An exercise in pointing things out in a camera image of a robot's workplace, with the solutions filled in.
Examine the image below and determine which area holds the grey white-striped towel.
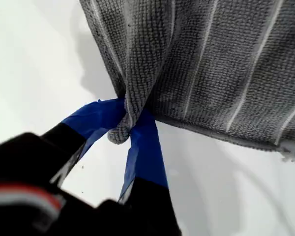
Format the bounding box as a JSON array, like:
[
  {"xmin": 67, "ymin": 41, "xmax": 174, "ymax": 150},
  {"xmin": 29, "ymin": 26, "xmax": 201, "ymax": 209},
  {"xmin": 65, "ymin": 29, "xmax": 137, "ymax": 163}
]
[{"xmin": 78, "ymin": 0, "xmax": 295, "ymax": 161}]

